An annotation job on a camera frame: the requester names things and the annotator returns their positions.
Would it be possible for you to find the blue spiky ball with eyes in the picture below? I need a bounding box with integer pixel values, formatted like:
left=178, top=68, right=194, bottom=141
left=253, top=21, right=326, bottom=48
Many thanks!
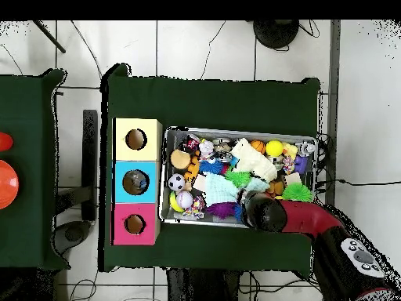
left=200, top=159, right=226, bottom=176

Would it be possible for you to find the light green spiky ball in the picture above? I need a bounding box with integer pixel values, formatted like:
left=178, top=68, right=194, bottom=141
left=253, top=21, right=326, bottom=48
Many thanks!
left=225, top=170, right=253, bottom=190

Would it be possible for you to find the wooden box with three holes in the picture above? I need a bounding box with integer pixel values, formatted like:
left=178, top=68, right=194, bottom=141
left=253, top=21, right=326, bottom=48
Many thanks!
left=112, top=118, right=163, bottom=245

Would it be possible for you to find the cream yellow knitted cloth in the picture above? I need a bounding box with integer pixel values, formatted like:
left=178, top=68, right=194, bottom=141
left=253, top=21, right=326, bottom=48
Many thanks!
left=230, top=137, right=279, bottom=183

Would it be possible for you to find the small yellow rubber duck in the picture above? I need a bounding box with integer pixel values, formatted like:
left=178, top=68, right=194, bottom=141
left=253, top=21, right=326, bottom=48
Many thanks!
left=281, top=143, right=299, bottom=161

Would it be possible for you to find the small orange basketball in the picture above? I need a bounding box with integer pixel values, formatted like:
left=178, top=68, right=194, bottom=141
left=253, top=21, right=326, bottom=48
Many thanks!
left=250, top=140, right=267, bottom=155

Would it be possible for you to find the orange disc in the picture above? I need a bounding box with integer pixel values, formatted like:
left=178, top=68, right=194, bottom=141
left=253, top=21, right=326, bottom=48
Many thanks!
left=0, top=159, right=20, bottom=211

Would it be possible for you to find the purple spiky toy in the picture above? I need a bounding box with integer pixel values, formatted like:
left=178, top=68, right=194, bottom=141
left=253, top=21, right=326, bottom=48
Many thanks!
left=206, top=201, right=238, bottom=220

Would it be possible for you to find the yellow toy banana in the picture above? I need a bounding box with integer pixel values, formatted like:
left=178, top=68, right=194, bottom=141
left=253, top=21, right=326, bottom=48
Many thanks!
left=168, top=191, right=184, bottom=214

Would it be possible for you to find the small red object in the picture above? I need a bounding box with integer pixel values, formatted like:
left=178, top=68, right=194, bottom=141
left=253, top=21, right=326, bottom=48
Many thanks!
left=0, top=131, right=13, bottom=152

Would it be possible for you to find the shallow clear mesh bin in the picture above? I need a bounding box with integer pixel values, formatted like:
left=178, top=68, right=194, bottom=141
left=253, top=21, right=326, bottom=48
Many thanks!
left=161, top=128, right=317, bottom=232

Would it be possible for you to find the black round stand base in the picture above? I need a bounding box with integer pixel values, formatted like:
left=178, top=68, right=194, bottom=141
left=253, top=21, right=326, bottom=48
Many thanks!
left=253, top=20, right=301, bottom=50

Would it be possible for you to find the pale blue waffle cloth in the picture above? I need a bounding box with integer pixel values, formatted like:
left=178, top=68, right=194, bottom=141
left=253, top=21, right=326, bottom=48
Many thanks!
left=203, top=172, right=272, bottom=208

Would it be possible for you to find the white baseball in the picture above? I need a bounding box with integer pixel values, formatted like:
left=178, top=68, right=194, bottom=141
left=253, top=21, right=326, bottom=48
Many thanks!
left=175, top=190, right=195, bottom=210

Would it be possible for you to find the small soccer ball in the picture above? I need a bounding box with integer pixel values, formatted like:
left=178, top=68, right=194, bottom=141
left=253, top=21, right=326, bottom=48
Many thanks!
left=167, top=173, right=187, bottom=193

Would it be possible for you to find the yellow smiley ball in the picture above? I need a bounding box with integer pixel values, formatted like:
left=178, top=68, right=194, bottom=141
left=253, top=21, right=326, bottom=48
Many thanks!
left=265, top=140, right=284, bottom=158

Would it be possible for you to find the grey round floor base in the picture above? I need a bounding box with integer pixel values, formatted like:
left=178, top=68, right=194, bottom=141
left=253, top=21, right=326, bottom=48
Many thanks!
left=52, top=219, right=92, bottom=253

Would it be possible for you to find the dark green side table cloth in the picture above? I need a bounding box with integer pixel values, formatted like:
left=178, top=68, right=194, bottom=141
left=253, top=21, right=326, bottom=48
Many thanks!
left=0, top=68, right=69, bottom=272

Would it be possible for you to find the black upright panel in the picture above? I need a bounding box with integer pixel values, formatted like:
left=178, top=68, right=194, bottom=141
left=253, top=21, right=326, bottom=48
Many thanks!
left=81, top=109, right=99, bottom=222

